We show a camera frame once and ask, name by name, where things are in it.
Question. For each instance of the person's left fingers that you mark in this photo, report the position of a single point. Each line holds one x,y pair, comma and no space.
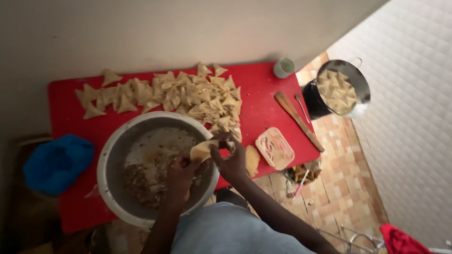
190,160

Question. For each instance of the wooden rolling pin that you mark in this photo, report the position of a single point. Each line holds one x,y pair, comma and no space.
298,120

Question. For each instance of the red plastic table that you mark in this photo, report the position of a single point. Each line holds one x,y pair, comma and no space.
257,102

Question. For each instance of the stack of pastry sheets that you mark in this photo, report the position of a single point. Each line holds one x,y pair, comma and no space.
252,161

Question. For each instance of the pale green cup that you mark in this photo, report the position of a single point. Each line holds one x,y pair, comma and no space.
283,67

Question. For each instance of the plastic tub of flour paste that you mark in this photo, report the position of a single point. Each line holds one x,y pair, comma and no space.
274,148

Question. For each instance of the person's grey shirt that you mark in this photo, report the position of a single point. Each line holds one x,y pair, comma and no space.
233,231

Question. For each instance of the person's right hand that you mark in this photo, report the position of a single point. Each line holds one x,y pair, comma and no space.
231,164

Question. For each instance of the red cloth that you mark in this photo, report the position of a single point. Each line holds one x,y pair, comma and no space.
400,241

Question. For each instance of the white quilted mattress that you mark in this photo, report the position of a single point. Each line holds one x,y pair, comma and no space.
406,105

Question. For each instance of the samosa pastry cone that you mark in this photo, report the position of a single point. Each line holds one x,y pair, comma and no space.
203,150

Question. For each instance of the metal spoon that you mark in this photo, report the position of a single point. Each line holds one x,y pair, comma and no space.
302,107

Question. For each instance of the bowl of scraps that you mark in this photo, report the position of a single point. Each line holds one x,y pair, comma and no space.
303,173

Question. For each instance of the pile of folded samosas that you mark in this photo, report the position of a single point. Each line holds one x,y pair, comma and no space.
176,97

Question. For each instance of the person's right fingers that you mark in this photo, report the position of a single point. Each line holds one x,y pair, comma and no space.
223,143

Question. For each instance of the blue plastic bag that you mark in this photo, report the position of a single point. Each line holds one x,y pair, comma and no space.
58,164

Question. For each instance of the minced meat filling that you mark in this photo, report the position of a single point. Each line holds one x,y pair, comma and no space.
144,180

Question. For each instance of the person's left hand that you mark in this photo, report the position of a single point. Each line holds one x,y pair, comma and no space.
180,180

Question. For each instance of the steel pot of samosas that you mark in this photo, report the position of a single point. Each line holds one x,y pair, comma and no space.
344,88

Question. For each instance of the large metal mixing bowl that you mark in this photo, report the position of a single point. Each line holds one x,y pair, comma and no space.
157,169

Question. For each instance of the black bucket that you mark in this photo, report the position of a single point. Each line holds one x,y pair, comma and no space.
314,102

